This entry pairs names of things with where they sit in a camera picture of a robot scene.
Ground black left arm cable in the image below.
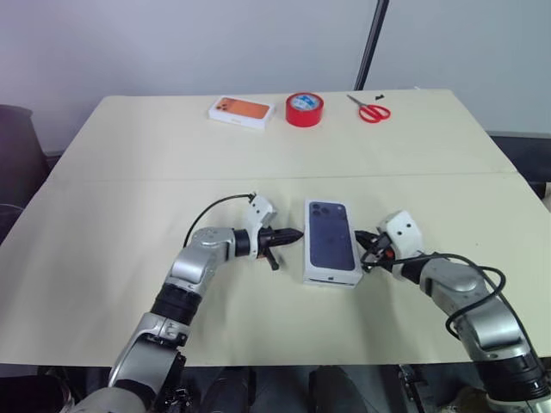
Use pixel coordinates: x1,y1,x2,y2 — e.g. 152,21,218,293
185,193,256,249

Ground red tape roll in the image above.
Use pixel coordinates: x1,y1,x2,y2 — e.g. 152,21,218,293
285,91,325,128

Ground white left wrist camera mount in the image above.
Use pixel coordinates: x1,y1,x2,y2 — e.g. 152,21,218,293
243,195,277,259

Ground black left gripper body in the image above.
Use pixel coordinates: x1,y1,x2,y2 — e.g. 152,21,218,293
257,226,284,274

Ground black metal pole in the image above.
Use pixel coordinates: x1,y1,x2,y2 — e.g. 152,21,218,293
354,0,391,90

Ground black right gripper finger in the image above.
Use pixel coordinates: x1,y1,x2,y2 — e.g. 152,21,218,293
361,255,391,274
353,230,382,251

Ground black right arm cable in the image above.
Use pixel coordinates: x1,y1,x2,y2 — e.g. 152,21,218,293
360,251,542,388

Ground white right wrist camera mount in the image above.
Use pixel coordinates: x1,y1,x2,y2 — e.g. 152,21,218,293
377,210,425,264

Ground white box with orange phone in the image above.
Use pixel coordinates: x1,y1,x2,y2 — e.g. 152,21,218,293
207,96,277,132

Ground dark blue phone box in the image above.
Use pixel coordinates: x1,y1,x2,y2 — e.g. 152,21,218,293
302,197,364,287

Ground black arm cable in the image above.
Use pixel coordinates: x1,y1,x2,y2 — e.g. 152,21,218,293
360,251,542,388
185,193,256,249

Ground red handled scissors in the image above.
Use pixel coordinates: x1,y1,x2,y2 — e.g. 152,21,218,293
346,94,392,124

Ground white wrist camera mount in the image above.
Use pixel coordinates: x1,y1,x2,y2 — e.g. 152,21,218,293
377,210,425,264
243,195,277,259

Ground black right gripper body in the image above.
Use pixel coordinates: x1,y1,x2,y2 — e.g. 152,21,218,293
370,234,397,266

